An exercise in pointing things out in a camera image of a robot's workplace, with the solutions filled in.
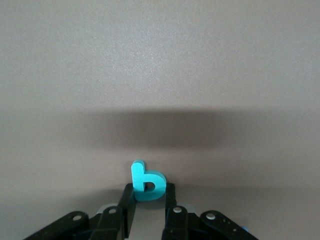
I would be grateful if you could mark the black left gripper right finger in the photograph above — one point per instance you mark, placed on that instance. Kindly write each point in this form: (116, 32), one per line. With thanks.
(172, 217)

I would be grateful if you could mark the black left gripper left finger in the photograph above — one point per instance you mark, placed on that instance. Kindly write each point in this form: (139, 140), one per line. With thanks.
(127, 215)

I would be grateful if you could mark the teal foam letter b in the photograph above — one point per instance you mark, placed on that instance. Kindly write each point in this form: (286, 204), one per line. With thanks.
(140, 180)

